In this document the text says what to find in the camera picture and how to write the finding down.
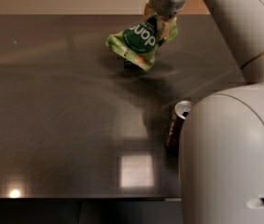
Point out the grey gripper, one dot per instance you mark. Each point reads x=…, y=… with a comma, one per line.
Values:
x=165, y=1

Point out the green rice chip bag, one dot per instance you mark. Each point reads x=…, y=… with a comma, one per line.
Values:
x=137, y=44

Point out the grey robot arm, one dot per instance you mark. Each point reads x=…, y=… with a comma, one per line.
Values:
x=221, y=149

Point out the dark blue rxbar wrapper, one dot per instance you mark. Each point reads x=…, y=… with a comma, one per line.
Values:
x=129, y=65

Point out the brown soda can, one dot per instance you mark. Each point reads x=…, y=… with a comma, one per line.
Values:
x=178, y=116

